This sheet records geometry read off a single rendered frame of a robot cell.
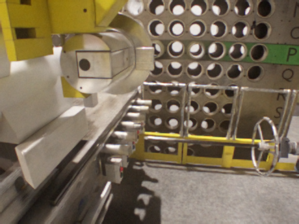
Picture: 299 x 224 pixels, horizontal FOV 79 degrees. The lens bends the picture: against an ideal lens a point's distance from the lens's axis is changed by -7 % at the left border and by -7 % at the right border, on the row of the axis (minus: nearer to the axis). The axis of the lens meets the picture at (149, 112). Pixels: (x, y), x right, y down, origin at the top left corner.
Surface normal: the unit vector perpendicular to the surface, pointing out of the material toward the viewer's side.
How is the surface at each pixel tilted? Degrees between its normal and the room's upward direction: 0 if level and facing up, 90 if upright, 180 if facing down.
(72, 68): 90
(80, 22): 90
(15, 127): 68
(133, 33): 90
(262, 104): 90
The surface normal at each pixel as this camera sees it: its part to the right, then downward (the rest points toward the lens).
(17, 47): 0.99, 0.06
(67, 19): -0.16, 0.37
